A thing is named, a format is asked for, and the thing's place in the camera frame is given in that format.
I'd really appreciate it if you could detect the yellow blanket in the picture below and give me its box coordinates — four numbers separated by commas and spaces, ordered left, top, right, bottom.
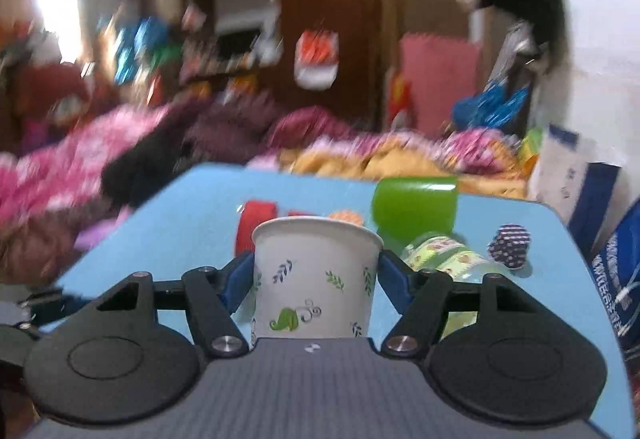
280, 134, 528, 200

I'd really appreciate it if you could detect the pink foam mat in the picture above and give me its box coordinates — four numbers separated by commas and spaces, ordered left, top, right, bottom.
397, 33, 485, 137

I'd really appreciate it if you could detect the red cup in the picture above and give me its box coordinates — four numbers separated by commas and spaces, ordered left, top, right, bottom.
234, 200, 279, 256

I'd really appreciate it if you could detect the clear plastic bottle printed label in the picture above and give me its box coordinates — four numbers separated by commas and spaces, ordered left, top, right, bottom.
402, 232, 507, 337

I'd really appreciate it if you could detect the blue plastic bag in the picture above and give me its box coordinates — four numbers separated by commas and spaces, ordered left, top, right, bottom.
451, 81, 532, 132

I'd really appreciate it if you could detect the pink floral blanket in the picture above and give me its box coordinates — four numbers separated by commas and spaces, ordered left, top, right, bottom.
0, 99, 361, 285

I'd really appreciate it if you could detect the orange patterned ball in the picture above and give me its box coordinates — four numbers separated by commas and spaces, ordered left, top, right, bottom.
329, 210, 364, 227

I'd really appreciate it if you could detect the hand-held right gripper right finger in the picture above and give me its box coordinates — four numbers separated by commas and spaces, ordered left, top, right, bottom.
377, 250, 544, 358

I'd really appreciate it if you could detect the white cardboard box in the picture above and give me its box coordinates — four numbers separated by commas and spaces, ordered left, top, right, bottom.
528, 123, 622, 240

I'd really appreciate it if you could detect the blue and white printed bag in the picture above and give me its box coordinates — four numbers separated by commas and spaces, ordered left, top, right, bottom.
587, 214, 640, 352

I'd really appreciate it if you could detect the white and orange hanging bag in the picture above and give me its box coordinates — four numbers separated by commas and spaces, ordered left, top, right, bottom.
293, 28, 340, 90

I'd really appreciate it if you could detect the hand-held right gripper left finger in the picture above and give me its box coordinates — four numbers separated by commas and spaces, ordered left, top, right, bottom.
95, 252, 257, 360

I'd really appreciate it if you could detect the white leaf-print paper cup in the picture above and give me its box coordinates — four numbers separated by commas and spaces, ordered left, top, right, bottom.
250, 216, 385, 341

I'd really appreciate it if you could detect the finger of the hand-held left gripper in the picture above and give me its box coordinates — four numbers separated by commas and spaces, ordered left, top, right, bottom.
16, 288, 95, 334

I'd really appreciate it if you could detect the black cloth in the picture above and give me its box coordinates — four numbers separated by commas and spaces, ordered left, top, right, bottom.
100, 121, 201, 210

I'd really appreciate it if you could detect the green plastic cup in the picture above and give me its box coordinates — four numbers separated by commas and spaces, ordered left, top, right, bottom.
370, 176, 459, 241

